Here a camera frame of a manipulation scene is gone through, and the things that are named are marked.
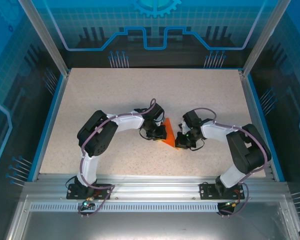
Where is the orange paper sheet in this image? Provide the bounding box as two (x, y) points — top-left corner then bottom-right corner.
(161, 117), (177, 150)

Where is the sheet metal tray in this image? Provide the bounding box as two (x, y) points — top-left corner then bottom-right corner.
(3, 194), (300, 240)

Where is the blue table edge strip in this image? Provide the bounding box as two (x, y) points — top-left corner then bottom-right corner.
(246, 73), (286, 182)
(27, 73), (71, 182)

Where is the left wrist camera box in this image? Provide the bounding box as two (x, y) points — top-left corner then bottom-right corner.
(154, 112), (165, 127)

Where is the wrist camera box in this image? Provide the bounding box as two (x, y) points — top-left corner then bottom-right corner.
(177, 119), (189, 134)
(154, 112), (165, 127)

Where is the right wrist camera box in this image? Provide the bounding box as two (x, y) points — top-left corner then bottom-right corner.
(177, 119), (189, 134)

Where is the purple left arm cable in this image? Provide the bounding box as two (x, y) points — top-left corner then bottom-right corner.
(77, 97), (157, 220)

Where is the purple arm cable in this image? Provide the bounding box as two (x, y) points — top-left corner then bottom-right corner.
(192, 107), (272, 219)
(77, 97), (157, 220)

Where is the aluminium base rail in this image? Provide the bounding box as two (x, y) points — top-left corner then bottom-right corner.
(22, 173), (292, 201)

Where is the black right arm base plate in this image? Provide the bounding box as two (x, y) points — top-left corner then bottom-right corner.
(198, 181), (246, 201)

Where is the slotted cable duct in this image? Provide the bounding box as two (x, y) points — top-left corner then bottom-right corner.
(29, 202), (283, 214)

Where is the aluminium side rail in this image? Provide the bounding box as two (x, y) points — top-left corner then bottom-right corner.
(238, 69), (276, 181)

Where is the cable connector with green light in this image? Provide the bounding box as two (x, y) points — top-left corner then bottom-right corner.
(223, 199), (242, 209)
(80, 196), (95, 210)

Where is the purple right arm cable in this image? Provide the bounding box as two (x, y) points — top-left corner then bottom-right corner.
(192, 107), (272, 219)

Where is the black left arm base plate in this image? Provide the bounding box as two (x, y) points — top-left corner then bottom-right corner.
(66, 183), (114, 201)

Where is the aluminium frame post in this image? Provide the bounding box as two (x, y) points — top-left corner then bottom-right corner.
(240, 0), (287, 77)
(17, 0), (71, 77)

